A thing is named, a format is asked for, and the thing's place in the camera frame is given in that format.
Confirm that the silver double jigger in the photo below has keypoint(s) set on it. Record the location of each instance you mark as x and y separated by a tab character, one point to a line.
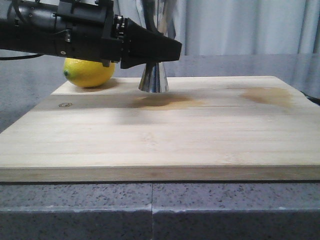
154	78

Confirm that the black cutting board handle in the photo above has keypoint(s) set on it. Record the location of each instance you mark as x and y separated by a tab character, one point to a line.
312	99

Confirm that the grey curtain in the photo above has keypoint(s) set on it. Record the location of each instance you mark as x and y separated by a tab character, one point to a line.
246	27

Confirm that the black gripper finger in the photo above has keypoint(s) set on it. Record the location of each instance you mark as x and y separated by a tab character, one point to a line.
142	46
152	13

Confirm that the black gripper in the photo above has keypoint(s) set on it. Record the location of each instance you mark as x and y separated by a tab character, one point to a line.
71	29

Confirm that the yellow lemon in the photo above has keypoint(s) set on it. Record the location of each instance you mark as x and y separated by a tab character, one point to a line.
87	74

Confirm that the wooden cutting board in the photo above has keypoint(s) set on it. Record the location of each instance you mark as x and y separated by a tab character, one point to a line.
204	128

